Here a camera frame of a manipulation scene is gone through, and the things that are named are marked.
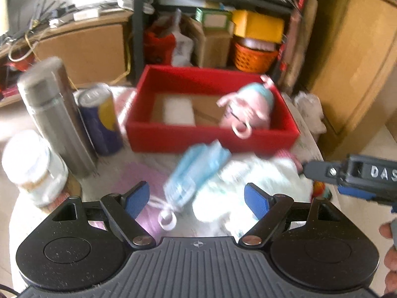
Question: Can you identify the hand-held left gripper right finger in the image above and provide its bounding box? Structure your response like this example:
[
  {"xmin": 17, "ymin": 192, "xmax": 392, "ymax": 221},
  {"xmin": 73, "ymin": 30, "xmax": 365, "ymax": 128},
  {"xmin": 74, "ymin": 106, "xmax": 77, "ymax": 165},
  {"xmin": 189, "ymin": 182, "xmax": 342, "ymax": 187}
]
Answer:
[{"xmin": 238, "ymin": 183, "xmax": 342, "ymax": 249}]

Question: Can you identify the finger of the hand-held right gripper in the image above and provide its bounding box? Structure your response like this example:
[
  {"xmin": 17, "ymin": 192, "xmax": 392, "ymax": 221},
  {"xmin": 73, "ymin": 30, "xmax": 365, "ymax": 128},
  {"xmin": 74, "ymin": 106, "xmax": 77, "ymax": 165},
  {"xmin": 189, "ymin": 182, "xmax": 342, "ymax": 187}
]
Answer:
[
  {"xmin": 337, "ymin": 186, "xmax": 376, "ymax": 202},
  {"xmin": 302, "ymin": 160, "xmax": 345, "ymax": 184}
]

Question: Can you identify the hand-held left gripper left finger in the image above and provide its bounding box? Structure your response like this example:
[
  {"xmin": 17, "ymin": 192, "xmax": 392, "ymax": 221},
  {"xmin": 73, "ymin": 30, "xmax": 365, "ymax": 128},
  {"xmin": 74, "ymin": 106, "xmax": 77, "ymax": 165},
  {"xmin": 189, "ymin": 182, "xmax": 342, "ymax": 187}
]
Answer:
[{"xmin": 51, "ymin": 181, "xmax": 156, "ymax": 250}]

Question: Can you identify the purple fluffy cloth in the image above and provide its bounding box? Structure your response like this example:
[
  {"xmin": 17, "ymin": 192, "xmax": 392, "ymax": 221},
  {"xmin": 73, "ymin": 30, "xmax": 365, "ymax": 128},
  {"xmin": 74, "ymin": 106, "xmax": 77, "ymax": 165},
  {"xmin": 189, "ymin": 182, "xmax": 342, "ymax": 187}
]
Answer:
[{"xmin": 88, "ymin": 158, "xmax": 199, "ymax": 243}]

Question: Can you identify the red cardboard box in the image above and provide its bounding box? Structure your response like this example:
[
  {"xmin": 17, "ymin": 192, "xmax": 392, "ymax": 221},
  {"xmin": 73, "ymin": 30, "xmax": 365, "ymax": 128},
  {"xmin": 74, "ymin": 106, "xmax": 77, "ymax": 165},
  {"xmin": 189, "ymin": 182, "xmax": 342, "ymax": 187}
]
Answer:
[{"xmin": 125, "ymin": 65, "xmax": 301, "ymax": 157}]

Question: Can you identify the pink plush doll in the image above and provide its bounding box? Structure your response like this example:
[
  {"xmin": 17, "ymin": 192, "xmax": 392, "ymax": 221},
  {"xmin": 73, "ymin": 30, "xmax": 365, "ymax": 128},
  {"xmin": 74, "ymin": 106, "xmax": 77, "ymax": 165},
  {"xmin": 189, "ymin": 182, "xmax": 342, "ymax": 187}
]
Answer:
[{"xmin": 216, "ymin": 74, "xmax": 276, "ymax": 140}]

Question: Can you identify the white sponge block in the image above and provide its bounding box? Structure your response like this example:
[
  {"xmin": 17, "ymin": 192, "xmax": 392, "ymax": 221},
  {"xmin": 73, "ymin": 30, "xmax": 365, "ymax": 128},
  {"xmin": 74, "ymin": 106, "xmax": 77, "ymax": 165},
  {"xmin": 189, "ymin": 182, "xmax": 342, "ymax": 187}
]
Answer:
[{"xmin": 162, "ymin": 96, "xmax": 197, "ymax": 127}]

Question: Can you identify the person's right hand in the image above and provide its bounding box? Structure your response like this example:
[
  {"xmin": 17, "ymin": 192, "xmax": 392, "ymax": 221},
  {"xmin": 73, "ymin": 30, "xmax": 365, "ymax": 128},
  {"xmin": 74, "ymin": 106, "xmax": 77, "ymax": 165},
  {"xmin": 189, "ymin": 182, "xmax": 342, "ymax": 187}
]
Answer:
[{"xmin": 379, "ymin": 222, "xmax": 397, "ymax": 295}]

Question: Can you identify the floral tablecloth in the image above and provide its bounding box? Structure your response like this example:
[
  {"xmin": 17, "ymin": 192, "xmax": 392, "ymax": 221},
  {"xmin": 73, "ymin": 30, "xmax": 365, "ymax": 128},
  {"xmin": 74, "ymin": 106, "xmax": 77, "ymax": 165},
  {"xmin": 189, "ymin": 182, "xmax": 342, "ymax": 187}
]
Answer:
[{"xmin": 9, "ymin": 84, "xmax": 342, "ymax": 289}]

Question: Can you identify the crumpled white plastic bag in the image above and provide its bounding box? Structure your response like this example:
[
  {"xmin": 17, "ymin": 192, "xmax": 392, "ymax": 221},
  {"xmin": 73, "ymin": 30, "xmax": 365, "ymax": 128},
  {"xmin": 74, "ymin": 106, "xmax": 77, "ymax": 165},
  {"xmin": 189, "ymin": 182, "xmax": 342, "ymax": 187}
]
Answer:
[{"xmin": 292, "ymin": 91, "xmax": 327, "ymax": 135}]

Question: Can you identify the blue yellow drink can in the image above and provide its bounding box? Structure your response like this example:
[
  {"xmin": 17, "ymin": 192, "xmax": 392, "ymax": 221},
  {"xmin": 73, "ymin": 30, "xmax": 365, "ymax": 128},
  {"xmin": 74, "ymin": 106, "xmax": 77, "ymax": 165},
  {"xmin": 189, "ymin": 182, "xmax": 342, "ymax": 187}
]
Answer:
[{"xmin": 76, "ymin": 83, "xmax": 125, "ymax": 157}]

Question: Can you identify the glass jar with label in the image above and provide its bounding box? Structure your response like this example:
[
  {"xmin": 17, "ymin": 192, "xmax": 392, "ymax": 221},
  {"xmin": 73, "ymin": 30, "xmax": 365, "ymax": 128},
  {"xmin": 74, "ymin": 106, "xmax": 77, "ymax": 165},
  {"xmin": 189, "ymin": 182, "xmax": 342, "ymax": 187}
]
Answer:
[{"xmin": 1, "ymin": 129, "xmax": 82, "ymax": 209}]

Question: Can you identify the stainless steel thermos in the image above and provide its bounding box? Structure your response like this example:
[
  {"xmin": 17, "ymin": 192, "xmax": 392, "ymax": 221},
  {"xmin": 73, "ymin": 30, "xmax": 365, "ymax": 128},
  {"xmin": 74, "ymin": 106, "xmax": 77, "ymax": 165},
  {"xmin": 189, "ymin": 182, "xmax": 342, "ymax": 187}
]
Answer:
[{"xmin": 17, "ymin": 57, "xmax": 98, "ymax": 179}]

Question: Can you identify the wooden wardrobe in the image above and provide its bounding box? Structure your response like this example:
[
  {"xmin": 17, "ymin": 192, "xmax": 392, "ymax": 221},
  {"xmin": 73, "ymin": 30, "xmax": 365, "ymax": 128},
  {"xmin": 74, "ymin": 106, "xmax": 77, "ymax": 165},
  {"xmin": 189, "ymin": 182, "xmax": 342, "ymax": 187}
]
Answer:
[{"xmin": 296, "ymin": 0, "xmax": 397, "ymax": 163}]

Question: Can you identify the orange plastic basket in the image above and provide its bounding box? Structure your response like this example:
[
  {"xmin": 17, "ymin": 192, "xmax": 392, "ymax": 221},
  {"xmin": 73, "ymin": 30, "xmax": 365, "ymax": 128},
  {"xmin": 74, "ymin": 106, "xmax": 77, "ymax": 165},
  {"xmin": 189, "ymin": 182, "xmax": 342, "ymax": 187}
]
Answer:
[{"xmin": 233, "ymin": 41, "xmax": 280, "ymax": 74}]

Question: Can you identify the red bag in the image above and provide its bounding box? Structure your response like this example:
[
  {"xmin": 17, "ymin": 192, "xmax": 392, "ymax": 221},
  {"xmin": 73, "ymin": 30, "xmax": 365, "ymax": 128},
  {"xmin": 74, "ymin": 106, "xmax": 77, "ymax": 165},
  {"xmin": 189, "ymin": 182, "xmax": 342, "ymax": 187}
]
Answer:
[{"xmin": 143, "ymin": 21, "xmax": 178, "ymax": 67}]

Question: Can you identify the brown cardboard box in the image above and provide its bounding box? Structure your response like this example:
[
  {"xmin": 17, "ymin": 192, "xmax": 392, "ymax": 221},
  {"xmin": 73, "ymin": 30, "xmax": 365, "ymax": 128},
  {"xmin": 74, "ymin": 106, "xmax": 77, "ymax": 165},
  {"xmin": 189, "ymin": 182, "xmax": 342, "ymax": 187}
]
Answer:
[{"xmin": 185, "ymin": 19, "xmax": 234, "ymax": 69}]

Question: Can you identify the yellow box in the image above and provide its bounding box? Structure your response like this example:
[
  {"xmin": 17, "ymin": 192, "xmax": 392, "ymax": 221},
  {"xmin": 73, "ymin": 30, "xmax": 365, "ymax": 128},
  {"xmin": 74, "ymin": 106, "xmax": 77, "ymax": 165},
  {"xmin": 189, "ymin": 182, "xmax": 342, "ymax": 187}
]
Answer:
[{"xmin": 232, "ymin": 9, "xmax": 286, "ymax": 43}]

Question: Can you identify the wooden desk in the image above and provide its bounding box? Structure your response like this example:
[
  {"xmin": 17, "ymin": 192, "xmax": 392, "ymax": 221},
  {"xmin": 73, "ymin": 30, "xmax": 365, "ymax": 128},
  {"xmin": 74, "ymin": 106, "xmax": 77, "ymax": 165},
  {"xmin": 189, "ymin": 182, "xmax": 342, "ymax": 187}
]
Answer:
[{"xmin": 0, "ymin": 9, "xmax": 134, "ymax": 108}]

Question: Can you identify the black metal shelf rack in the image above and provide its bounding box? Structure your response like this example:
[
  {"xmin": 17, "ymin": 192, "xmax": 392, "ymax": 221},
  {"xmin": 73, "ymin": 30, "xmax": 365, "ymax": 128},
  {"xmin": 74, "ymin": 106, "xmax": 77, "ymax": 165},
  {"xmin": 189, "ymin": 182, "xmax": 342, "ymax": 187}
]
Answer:
[{"xmin": 131, "ymin": 0, "xmax": 312, "ymax": 85}]

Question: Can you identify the green white box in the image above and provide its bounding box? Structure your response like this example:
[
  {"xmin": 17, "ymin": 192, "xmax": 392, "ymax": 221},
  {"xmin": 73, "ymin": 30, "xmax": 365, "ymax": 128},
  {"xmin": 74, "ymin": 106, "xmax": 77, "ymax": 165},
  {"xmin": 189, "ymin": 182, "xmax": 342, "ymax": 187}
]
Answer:
[{"xmin": 194, "ymin": 7, "xmax": 234, "ymax": 32}]

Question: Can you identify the yellow cable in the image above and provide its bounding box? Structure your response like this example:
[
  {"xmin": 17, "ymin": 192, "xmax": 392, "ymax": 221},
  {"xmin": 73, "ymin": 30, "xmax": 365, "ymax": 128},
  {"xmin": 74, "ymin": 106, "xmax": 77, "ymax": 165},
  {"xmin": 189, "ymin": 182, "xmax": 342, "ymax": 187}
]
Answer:
[{"xmin": 8, "ymin": 20, "xmax": 131, "ymax": 89}]

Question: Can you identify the pile of cables and tools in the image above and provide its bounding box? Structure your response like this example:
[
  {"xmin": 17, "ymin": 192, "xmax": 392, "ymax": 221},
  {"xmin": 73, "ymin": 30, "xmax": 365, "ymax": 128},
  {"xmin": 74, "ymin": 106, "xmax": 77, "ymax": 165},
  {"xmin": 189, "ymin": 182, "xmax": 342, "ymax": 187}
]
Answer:
[{"xmin": 0, "ymin": 0, "xmax": 134, "ymax": 38}]

